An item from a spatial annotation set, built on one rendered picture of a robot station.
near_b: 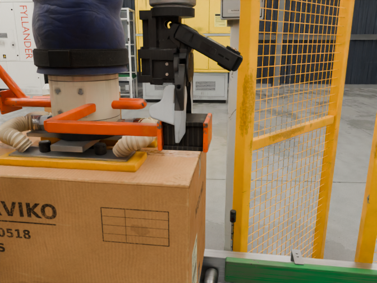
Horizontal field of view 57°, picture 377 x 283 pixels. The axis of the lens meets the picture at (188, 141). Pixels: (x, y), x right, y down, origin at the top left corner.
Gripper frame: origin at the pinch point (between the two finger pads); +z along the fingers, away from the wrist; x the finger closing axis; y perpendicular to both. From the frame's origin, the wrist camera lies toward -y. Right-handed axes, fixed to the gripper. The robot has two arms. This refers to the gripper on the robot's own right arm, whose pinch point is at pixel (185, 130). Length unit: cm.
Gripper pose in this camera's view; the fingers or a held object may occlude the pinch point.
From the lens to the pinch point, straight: 60.5
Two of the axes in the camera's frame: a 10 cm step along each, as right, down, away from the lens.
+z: 0.0, 9.6, 2.7
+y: -9.9, -0.4, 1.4
